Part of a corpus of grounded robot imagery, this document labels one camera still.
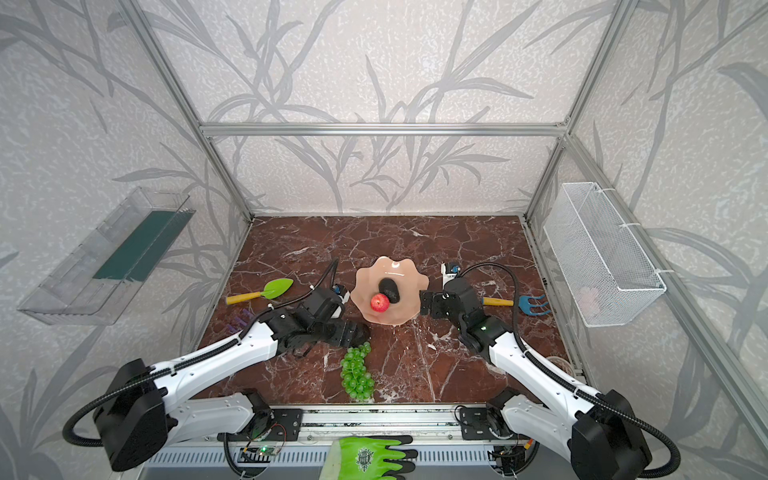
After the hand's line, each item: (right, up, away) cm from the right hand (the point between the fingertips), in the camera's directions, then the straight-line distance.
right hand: (436, 281), depth 84 cm
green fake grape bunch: (-22, -25, -6) cm, 34 cm away
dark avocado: (-14, -4, +12) cm, 19 cm away
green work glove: (-17, -39, -16) cm, 45 cm away
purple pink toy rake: (-60, -13, +8) cm, 62 cm away
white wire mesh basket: (+33, +5, -23) cm, 40 cm away
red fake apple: (-16, -7, +6) cm, 19 cm away
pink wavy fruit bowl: (-7, -2, +13) cm, 15 cm away
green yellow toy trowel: (-55, -5, +17) cm, 57 cm away
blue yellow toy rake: (+30, -9, +13) cm, 34 cm away
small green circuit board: (-42, -39, -13) cm, 58 cm away
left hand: (-24, -11, -1) cm, 26 cm away
